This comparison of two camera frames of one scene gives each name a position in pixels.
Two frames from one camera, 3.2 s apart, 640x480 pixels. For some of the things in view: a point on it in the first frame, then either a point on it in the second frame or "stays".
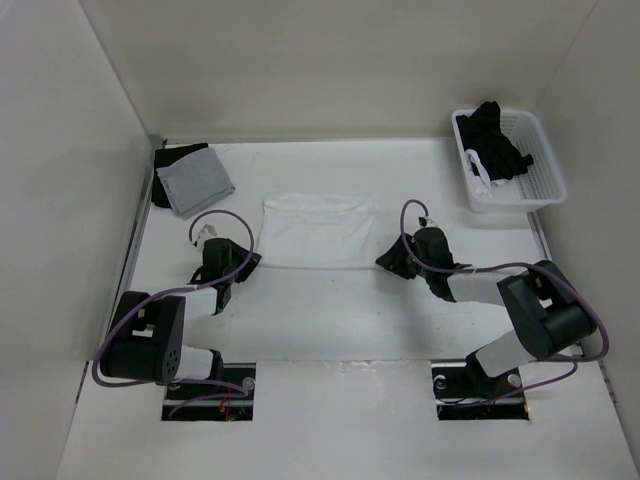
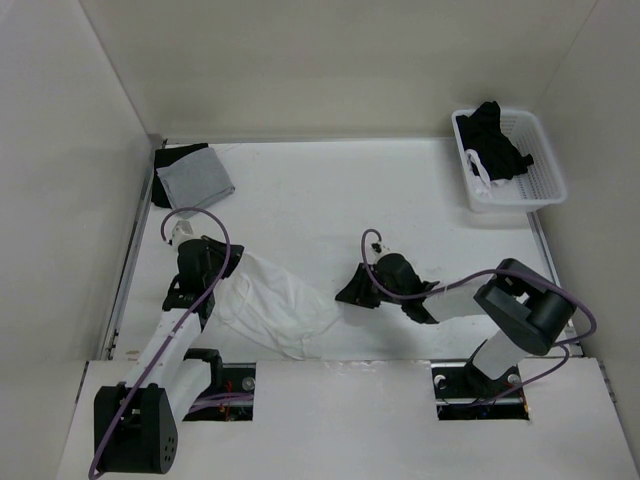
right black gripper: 393,258 -> 356,291
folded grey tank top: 196,181 stays
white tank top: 318,231 -> 274,307
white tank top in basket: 483,184 stays
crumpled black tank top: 481,131 stays
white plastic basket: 540,185 stays
